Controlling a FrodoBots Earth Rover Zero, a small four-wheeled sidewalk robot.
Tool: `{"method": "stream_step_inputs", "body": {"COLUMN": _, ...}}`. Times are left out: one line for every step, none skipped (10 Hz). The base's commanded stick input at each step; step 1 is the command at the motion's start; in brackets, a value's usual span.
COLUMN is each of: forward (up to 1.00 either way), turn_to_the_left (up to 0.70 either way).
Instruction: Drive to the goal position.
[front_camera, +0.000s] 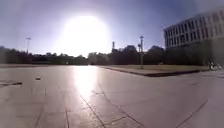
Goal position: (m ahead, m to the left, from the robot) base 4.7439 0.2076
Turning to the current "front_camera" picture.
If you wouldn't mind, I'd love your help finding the row of trees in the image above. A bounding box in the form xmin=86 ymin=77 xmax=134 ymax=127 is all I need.
xmin=0 ymin=44 xmax=214 ymax=66

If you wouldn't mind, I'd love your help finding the dark lamp pole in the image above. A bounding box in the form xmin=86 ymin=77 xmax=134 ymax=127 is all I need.
xmin=137 ymin=35 xmax=146 ymax=70

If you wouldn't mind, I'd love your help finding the grey paved plaza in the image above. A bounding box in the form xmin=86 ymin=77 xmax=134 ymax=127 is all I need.
xmin=0 ymin=64 xmax=224 ymax=128

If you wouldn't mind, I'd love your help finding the raised grass bed with kerb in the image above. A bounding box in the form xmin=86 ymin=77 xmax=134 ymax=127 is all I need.
xmin=98 ymin=64 xmax=210 ymax=78

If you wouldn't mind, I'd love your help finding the tall floodlight pole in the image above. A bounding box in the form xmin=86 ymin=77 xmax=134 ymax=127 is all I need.
xmin=25 ymin=36 xmax=32 ymax=54

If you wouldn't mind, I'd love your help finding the pale multi-storey building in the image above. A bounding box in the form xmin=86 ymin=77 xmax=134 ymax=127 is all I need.
xmin=163 ymin=9 xmax=224 ymax=66

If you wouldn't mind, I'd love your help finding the vehicle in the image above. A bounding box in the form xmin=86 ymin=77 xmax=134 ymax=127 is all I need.
xmin=208 ymin=61 xmax=224 ymax=72

